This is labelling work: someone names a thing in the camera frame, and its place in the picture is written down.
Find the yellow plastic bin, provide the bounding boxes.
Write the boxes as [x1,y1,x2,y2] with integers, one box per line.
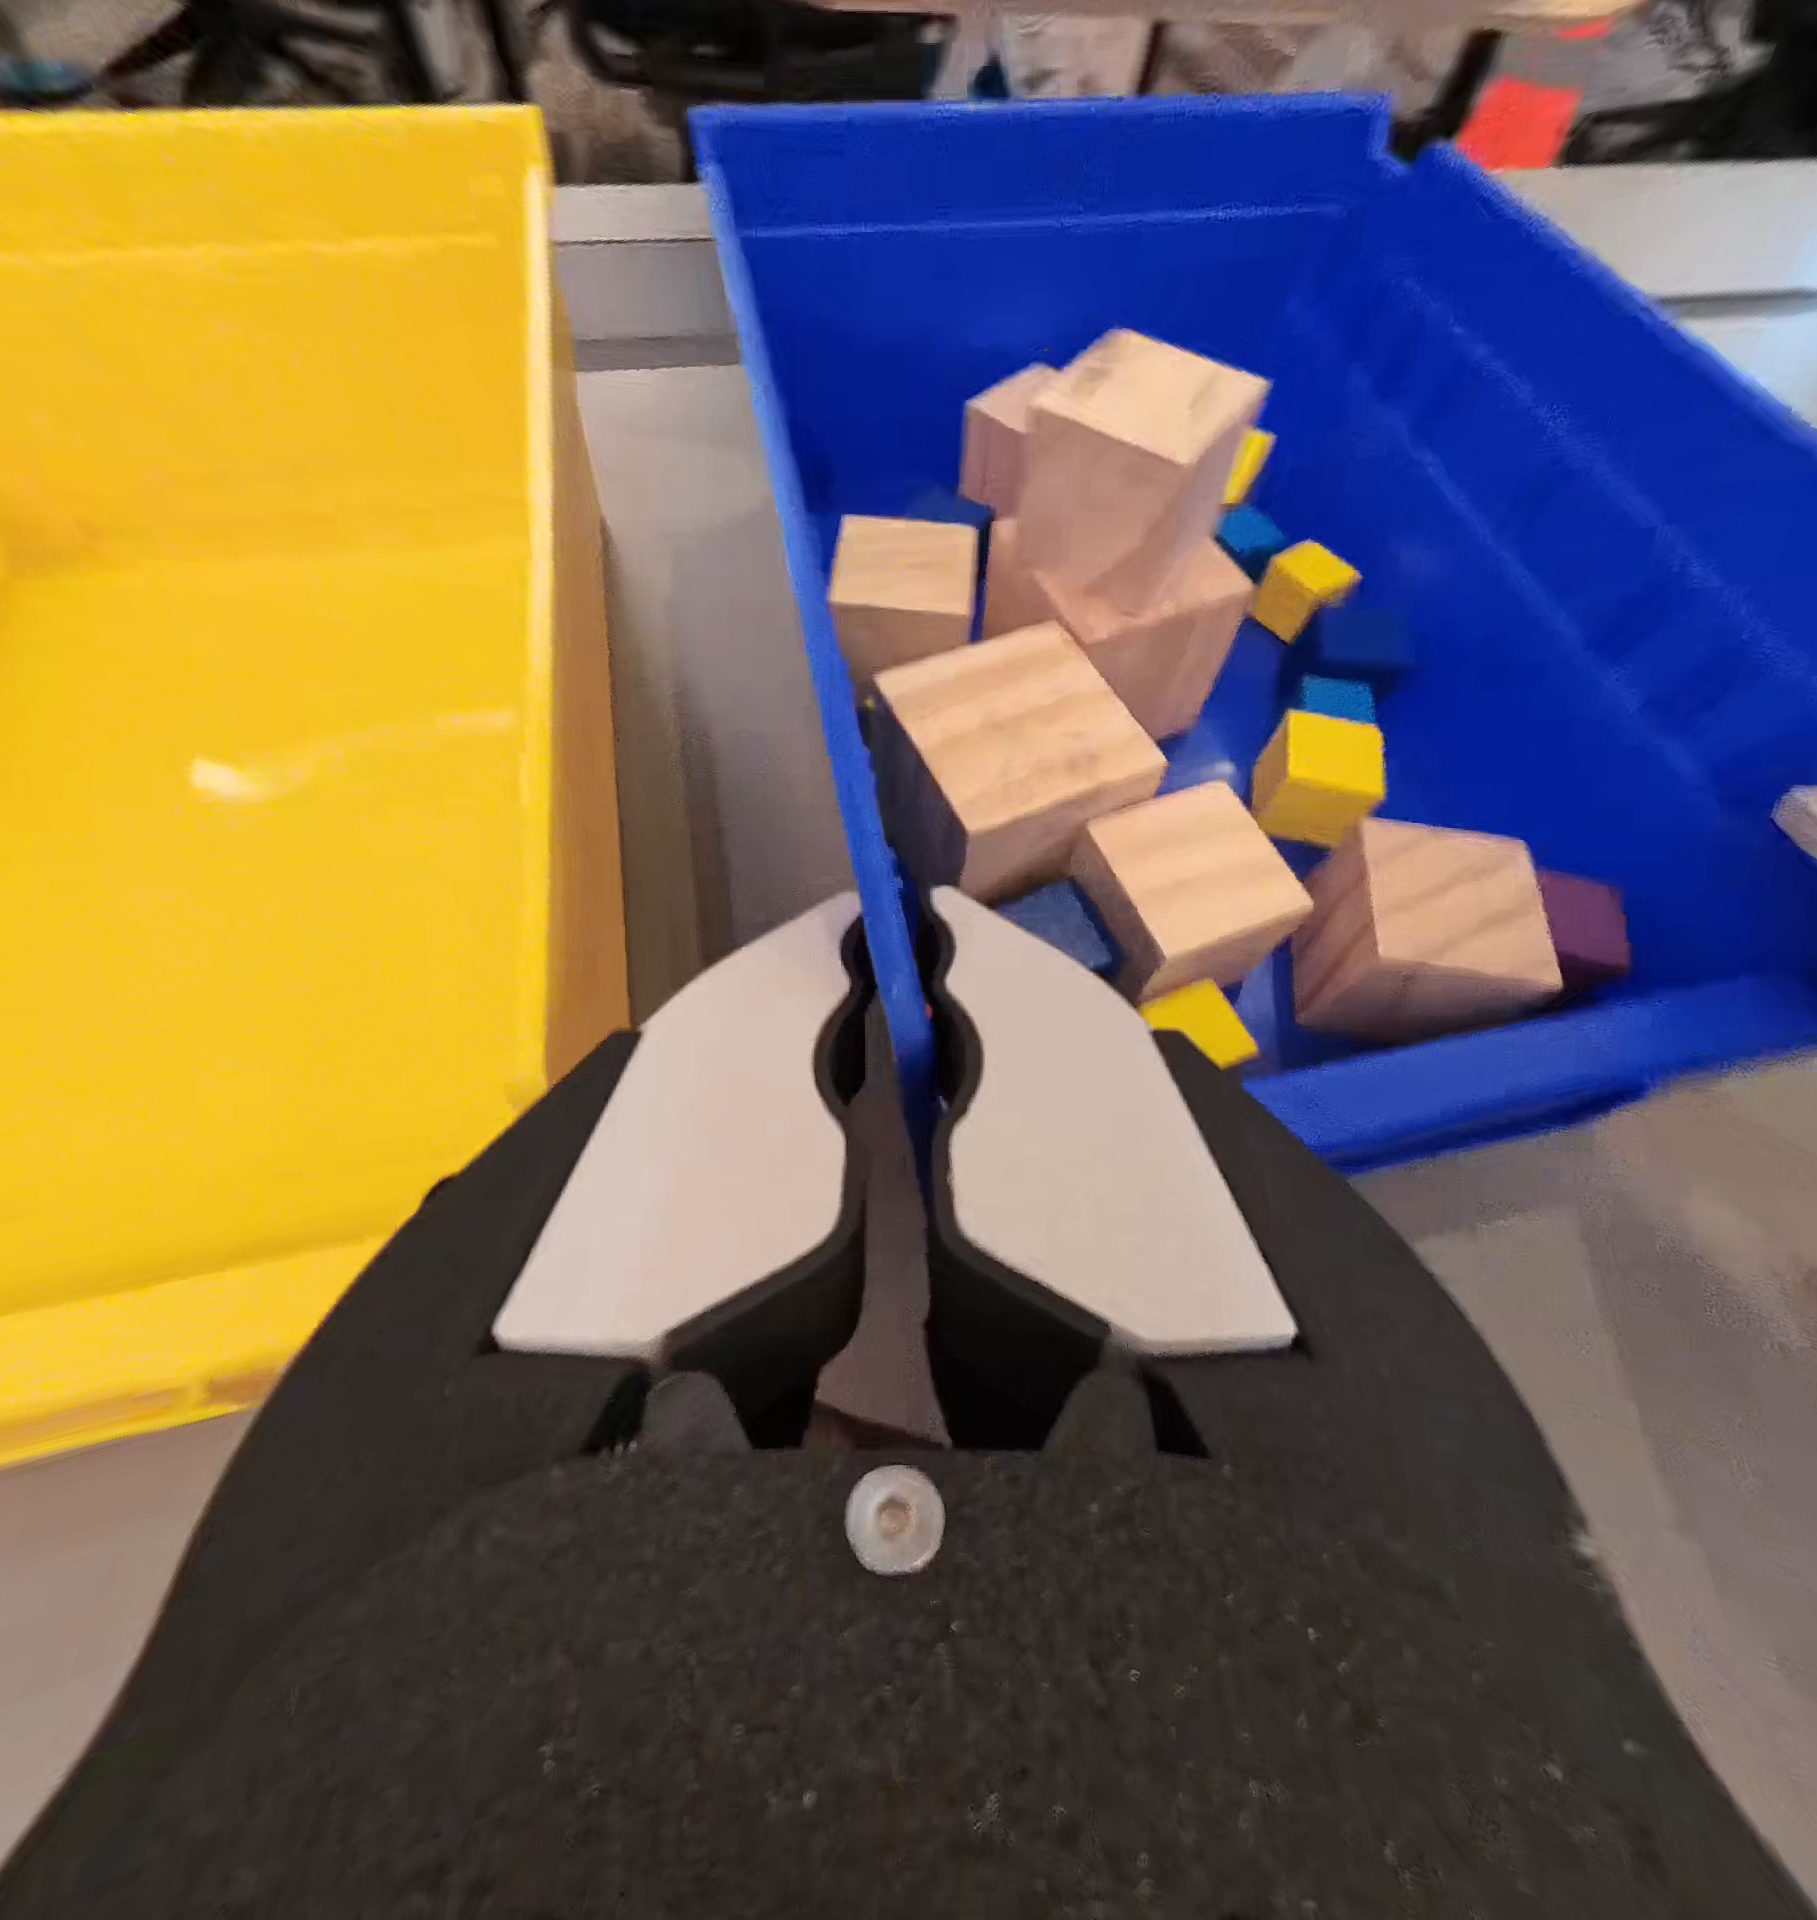
[0,104,632,1479]

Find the blue plastic bin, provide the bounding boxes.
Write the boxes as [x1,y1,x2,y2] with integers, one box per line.
[686,92,1817,1175]

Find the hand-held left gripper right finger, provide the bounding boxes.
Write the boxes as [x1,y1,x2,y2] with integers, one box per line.
[926,888,1301,1451]

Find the pile of wooden coloured cubes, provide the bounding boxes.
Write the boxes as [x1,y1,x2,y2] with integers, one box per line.
[825,326,1633,1069]

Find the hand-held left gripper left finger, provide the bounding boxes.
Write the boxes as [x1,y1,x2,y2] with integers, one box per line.
[493,892,869,1449]

